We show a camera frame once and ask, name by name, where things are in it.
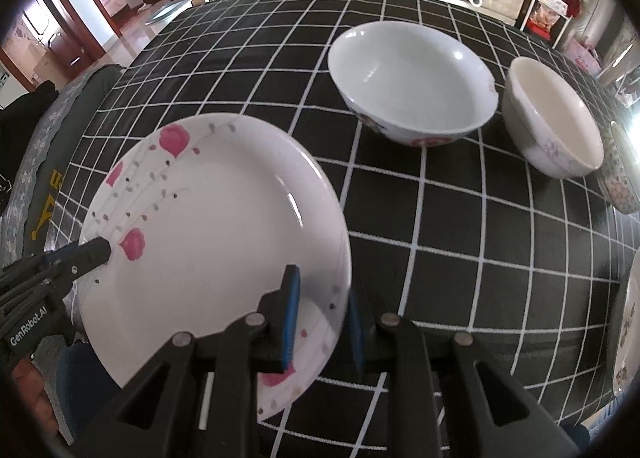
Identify white bowl purple flower print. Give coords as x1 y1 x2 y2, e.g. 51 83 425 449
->
501 56 606 179

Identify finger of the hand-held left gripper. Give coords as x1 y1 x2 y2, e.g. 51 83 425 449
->
0 285 73 325
0 237 112 291

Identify glass side table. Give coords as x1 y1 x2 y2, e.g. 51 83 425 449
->
145 0 193 28

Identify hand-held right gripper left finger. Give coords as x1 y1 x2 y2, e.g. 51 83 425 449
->
65 264 301 458

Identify black white grid tablecloth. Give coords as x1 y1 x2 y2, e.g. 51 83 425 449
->
47 0 640 439

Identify white plate with cartoon print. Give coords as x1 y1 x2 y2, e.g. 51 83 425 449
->
607 248 640 399

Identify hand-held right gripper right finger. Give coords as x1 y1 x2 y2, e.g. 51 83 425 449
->
347 289 583 458

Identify black cloth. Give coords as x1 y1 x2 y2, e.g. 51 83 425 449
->
0 80 61 173

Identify brown wooden door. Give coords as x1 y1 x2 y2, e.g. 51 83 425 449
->
0 0 101 88

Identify pink bag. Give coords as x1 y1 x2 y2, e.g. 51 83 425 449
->
565 38 602 74

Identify white plate with pink flowers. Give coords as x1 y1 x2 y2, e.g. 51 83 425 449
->
75 114 353 421

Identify cream ceramic bowl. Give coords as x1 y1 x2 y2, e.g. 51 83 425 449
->
597 121 640 215

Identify grey floral cloth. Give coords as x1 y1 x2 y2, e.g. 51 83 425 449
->
0 82 68 263

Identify green cloth with yellow print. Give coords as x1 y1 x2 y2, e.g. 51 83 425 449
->
25 65 123 259

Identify large white bowl pink flowers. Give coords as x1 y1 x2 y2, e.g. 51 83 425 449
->
327 21 499 149

